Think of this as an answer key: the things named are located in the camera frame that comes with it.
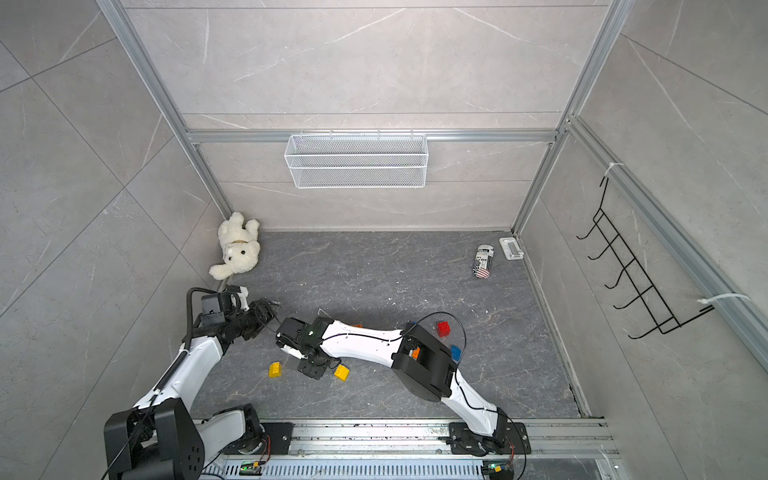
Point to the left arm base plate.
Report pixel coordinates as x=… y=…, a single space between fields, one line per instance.
x=277 y=436

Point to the yellow lego brick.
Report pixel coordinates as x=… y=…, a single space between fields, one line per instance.
x=342 y=372
x=275 y=370

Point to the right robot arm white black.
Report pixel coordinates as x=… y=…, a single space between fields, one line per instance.
x=423 y=364

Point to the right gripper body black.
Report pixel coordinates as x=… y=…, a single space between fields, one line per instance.
x=313 y=368

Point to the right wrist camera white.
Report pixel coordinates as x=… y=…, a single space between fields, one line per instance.
x=292 y=352

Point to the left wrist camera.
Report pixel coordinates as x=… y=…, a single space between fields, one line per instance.
x=242 y=295

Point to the white teddy bear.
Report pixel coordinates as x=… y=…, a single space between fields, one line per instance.
x=240 y=247

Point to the black wire hook rack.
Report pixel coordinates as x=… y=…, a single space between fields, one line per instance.
x=633 y=272

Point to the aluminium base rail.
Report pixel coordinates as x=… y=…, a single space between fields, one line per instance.
x=415 y=449

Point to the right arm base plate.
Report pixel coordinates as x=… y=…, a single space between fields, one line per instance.
x=511 y=437

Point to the white wire mesh basket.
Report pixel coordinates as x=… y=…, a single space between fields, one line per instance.
x=347 y=161

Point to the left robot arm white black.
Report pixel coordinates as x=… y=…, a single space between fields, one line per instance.
x=157 y=438

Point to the small white box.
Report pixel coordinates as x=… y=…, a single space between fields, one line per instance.
x=511 y=248

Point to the small blue lego brick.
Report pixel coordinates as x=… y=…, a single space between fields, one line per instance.
x=456 y=353

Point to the flag pattern can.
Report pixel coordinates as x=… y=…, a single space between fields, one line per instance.
x=483 y=261

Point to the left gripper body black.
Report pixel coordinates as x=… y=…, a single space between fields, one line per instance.
x=246 y=324

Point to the red lego brick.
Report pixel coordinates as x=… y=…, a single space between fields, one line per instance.
x=443 y=329

